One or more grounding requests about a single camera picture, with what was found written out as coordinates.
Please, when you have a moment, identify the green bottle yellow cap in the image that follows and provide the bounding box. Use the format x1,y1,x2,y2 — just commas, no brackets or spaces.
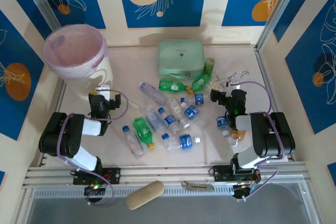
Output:
159,79,193,94
191,72,213,93
131,116,156,151

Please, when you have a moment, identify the clear bottle orange label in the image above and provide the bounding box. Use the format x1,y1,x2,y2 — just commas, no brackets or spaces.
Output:
227,129,248,148

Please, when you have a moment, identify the large clear bottle pink label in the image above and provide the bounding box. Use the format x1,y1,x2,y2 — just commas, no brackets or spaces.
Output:
138,81,169,106

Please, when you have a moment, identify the clear bottle blue cap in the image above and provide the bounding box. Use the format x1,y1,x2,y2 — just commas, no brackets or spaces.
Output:
161,132,174,146
121,125,145,159

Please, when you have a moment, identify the clear bottle pale blue label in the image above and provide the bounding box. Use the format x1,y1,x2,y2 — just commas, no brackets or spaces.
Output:
145,104,165,133

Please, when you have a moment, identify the clear bottle white green label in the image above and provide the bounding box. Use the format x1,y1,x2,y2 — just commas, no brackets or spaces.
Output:
169,98,192,130

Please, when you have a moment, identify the blue label bottle white cap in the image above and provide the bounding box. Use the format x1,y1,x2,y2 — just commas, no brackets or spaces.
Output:
165,134,202,153

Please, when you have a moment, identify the white plastic bin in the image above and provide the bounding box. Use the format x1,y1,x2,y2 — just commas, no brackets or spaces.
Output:
56,55,115,101

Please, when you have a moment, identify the pink bin liner bag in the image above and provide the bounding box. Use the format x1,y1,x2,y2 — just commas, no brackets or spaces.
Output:
43,24,109,79

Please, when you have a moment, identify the small green can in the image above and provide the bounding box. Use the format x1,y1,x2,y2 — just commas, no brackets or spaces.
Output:
204,58,217,74

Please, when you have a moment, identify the mint green zip pouch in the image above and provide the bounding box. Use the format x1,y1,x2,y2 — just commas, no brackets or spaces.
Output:
156,39,206,80

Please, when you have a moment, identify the tan foam roller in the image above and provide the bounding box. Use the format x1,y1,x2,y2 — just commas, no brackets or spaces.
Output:
125,180,165,211

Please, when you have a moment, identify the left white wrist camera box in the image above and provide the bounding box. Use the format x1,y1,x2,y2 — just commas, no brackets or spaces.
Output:
96,84,111,99

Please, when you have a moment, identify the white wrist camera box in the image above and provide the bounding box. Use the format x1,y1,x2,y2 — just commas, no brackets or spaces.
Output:
96,84,111,99
227,76,243,90

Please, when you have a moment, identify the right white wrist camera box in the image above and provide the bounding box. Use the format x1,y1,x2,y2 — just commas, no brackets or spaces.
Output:
227,76,243,90

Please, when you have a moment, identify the aluminium side rail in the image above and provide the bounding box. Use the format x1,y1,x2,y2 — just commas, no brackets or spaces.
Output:
38,81,68,167
254,45,297,162

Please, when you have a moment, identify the aluminium frame rail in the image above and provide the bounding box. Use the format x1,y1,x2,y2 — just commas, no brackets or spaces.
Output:
22,162,311,190

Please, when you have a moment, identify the flat metal bracket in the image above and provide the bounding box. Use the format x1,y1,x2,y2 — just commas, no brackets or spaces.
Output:
181,180,215,191

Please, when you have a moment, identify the grey slotted cable duct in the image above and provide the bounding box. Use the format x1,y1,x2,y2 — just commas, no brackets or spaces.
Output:
33,186,302,199

